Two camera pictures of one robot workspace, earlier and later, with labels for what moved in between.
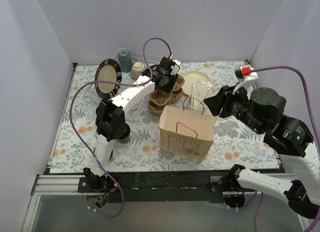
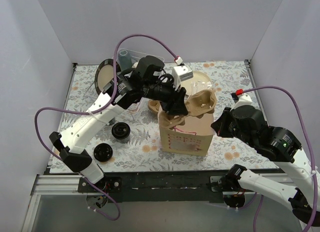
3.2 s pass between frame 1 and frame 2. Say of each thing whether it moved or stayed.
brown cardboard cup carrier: moved
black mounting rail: stayed
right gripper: moved
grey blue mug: stayed
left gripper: moved
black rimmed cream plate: stayed
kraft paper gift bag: stayed
